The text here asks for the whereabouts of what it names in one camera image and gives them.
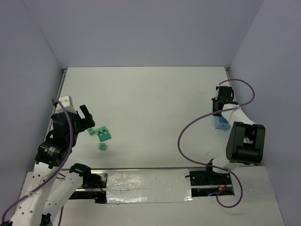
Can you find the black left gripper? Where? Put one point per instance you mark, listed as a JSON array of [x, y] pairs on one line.
[[80, 120]]

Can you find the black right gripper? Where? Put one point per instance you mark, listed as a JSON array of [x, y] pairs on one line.
[[219, 103]]

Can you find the green arch block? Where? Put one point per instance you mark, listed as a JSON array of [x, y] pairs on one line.
[[104, 137], [102, 130]]

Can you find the blue plastic bin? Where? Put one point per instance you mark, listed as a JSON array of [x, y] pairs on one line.
[[221, 123]]

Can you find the green letter cube F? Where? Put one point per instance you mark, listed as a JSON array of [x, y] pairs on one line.
[[102, 146]]

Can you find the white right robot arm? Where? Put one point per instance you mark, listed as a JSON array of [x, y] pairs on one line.
[[246, 141]]

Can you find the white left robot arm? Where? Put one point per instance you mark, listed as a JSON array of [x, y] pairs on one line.
[[40, 205]]

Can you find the white front cover board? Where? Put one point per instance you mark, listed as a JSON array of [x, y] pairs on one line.
[[164, 198]]

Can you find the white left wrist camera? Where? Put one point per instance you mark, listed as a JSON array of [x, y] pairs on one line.
[[67, 102]]

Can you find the aluminium table edge rail right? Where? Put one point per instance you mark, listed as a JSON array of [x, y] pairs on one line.
[[243, 93]]

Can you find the aluminium table edge rail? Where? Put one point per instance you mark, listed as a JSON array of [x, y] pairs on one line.
[[57, 96], [243, 93]]

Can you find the aluminium table edge rail left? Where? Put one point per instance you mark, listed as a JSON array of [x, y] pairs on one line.
[[57, 96]]

